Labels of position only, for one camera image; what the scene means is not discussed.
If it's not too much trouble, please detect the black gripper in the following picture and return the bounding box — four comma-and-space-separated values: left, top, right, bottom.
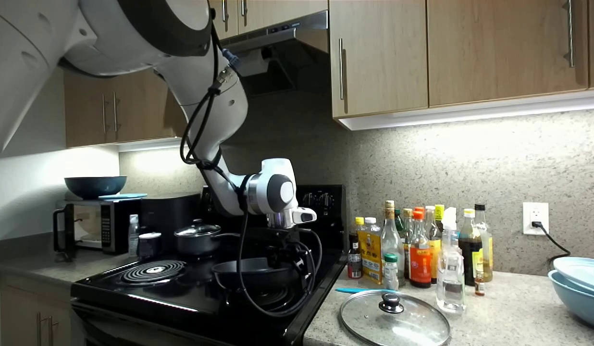
274, 227, 314, 258

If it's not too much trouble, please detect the large glass lid black knob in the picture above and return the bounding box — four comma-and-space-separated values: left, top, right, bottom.
337, 288, 454, 346

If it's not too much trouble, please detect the small glass saucepan lid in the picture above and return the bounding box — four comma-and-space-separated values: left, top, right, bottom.
174, 217, 226, 240

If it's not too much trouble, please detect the black frying pan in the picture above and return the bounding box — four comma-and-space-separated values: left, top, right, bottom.
208, 256, 308, 300

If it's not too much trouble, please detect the small yellow cap bottle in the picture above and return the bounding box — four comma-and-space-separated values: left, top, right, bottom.
347, 215, 366, 281

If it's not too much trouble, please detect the yellow label bottle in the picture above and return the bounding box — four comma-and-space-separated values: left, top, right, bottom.
358, 215, 385, 283

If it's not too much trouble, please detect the teal utensil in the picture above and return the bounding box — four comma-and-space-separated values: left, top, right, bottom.
333, 284, 383, 298

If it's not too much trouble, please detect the black saucepan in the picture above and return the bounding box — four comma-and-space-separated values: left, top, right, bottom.
172, 223, 243, 259

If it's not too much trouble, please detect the clear glass bottle gold cap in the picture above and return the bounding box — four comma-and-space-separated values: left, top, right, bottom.
379, 198, 404, 258

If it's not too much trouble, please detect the small jar green cap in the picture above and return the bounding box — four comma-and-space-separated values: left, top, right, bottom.
381, 252, 402, 292

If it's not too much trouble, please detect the green glass bottle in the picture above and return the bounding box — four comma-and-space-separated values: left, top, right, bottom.
399, 206, 416, 281

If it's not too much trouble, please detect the black electric stove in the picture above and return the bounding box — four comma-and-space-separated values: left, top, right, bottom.
70, 183, 349, 346

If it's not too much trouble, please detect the orange sauce bottle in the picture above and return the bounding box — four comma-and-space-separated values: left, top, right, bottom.
406, 206, 435, 290

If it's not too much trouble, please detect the large coil burner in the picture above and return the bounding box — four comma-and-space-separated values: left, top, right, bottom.
124, 258, 189, 288

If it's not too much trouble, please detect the bottle with lime cap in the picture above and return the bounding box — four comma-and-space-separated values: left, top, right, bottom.
429, 202, 449, 284

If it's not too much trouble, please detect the dark soy sauce bottle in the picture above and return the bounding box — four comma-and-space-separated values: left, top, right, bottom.
458, 206, 485, 288

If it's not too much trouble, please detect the steel range hood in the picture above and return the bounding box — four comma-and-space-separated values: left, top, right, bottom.
218, 10, 331, 96

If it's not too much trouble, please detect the oil bottle black cap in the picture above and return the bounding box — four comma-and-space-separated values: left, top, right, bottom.
474, 202, 497, 284

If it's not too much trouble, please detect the dark blue bowl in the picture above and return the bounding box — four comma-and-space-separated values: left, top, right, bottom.
64, 175, 129, 202

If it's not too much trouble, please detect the black toaster oven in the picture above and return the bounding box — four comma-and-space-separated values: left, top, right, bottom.
53, 194, 145, 259

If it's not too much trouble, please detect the under-cabinet light strip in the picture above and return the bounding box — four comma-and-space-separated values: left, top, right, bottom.
337, 86, 594, 134

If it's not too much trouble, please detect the plain wooden base cabinet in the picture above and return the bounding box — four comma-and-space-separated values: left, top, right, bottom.
0, 275, 78, 346

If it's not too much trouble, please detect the light blue bowl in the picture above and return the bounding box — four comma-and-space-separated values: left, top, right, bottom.
552, 256, 594, 298
547, 267, 594, 332

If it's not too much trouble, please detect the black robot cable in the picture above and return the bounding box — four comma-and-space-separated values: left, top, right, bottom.
178, 25, 326, 321

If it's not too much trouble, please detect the wooden wall cabinet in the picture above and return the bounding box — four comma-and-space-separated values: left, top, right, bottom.
56, 0, 331, 150
327, 0, 594, 121

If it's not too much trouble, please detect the white wall outlet with plug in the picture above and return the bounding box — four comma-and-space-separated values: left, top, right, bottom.
522, 200, 552, 238

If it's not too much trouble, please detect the black power cord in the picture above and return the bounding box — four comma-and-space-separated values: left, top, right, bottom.
529, 219, 574, 263

